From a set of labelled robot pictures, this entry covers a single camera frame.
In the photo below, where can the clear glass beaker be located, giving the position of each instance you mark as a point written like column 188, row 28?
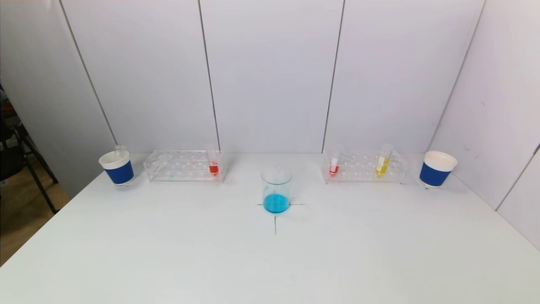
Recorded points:
column 276, row 203

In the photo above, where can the test tube with yellow pigment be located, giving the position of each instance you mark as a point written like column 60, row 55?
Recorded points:
column 382, row 167

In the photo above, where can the test tube with red pigment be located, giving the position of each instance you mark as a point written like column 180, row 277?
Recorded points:
column 214, row 169
column 333, row 169

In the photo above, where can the black metal stand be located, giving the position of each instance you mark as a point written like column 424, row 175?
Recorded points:
column 8, row 160

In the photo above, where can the white paper cup blue sleeve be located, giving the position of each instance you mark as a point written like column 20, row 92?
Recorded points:
column 434, row 175
column 119, row 173

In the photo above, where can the test tube with blue pigment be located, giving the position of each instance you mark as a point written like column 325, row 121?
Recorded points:
column 120, row 151

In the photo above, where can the clear acrylic test tube rack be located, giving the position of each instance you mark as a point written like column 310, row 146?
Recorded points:
column 358, row 166
column 181, row 166

